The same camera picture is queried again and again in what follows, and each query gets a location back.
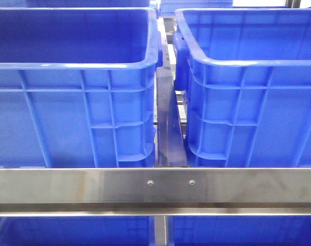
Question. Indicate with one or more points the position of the blue bin behind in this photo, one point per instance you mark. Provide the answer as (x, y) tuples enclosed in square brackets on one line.
[(168, 8)]

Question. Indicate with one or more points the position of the steel rack front rail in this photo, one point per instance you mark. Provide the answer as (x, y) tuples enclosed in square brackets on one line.
[(155, 191)]

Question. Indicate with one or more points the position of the blue bin with buttons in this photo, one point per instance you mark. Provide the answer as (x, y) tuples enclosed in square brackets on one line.
[(247, 78)]

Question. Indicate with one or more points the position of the blue bin at left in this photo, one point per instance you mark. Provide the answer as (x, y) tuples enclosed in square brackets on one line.
[(77, 87)]

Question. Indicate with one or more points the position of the lower right blue bin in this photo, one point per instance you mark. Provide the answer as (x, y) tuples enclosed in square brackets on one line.
[(240, 230)]

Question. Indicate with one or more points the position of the steel centre divider rail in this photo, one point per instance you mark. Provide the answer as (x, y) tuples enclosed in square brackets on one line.
[(171, 151)]

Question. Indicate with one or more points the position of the lower left blue bin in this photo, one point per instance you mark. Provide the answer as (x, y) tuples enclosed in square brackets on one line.
[(77, 231)]

